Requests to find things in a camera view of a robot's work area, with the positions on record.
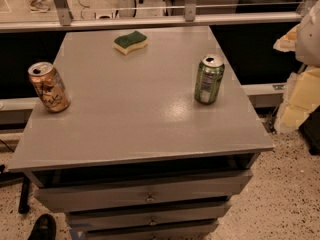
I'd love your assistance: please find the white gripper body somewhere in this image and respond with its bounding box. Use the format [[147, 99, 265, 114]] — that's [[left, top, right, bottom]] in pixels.
[[295, 0, 320, 67]]

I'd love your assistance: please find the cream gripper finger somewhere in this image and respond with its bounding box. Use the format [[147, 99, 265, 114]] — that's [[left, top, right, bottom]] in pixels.
[[274, 66, 320, 134], [273, 25, 299, 52]]

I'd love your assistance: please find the orange soda can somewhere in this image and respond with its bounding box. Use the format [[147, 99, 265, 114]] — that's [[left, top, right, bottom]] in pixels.
[[28, 62, 70, 113]]

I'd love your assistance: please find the green soda can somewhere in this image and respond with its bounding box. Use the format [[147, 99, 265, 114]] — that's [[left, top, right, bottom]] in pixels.
[[194, 54, 225, 105]]

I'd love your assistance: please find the green yellow sponge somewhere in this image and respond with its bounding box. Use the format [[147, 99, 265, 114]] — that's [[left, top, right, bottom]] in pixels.
[[114, 31, 148, 55]]

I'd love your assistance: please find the grey drawer cabinet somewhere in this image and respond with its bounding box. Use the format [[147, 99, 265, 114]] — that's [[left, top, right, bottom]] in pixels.
[[9, 26, 273, 240]]

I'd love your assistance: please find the black shoe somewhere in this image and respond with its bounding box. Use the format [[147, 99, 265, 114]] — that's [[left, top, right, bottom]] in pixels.
[[27, 214, 56, 240]]

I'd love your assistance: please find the black stand leg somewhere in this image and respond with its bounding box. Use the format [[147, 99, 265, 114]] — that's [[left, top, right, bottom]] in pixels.
[[18, 177, 30, 214]]

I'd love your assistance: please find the metal railing frame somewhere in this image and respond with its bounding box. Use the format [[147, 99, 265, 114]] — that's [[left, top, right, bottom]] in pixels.
[[0, 0, 317, 33]]

